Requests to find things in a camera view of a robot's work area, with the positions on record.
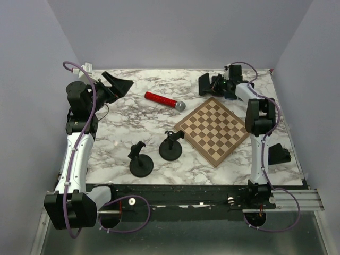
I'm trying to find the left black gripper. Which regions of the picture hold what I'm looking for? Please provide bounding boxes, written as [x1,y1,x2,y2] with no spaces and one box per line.
[87,71,133,114]

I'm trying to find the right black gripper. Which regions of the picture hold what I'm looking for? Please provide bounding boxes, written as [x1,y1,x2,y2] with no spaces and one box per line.
[203,74,232,97]

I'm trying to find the blue case phone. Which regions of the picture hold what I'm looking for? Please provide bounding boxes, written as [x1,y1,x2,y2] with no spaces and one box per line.
[224,91,237,100]

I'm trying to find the black phone stand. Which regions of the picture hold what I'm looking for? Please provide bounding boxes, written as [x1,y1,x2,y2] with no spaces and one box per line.
[159,130,185,162]
[128,141,154,178]

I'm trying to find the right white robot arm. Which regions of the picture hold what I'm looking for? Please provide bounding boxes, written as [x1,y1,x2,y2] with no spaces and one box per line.
[205,61,281,208]

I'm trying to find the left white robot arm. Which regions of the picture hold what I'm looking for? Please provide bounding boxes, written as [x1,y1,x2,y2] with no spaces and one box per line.
[44,72,134,230]

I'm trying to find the right phone holder black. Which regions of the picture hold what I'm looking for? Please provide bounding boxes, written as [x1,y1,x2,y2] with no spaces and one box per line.
[268,143,291,165]

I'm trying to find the red toy microphone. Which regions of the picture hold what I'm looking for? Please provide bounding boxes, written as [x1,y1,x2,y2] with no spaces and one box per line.
[144,91,186,112]

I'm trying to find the wooden chessboard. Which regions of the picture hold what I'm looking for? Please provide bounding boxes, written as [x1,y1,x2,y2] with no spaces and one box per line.
[174,97,249,167]

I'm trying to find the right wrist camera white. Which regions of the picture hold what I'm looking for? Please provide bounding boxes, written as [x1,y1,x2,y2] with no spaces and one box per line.
[223,65,230,80]

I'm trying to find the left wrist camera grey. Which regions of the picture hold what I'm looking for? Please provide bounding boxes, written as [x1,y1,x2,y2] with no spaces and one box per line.
[72,62,94,84]

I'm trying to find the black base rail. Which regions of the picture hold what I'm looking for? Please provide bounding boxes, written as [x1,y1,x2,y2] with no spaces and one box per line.
[99,184,276,222]

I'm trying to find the aluminium frame rail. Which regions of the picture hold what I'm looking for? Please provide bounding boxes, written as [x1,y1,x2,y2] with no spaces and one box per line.
[272,190,324,211]

